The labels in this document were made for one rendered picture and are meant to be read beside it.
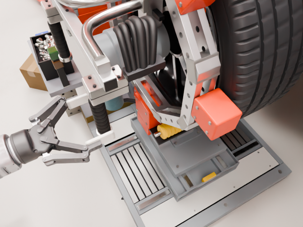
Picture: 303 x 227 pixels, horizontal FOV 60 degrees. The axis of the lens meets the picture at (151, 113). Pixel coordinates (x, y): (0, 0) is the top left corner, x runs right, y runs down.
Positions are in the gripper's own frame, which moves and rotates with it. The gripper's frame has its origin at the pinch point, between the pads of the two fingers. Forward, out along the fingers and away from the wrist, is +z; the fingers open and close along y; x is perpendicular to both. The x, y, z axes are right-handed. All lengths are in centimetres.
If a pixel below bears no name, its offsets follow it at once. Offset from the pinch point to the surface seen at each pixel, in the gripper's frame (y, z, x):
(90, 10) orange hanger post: -57, 18, -9
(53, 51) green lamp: -51, -2, -17
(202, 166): 3, 42, -69
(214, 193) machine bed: 16, 42, -75
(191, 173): 3, 35, -69
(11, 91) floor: -110, -35, -83
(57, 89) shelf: -51, -7, -38
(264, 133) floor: -1, 94, -83
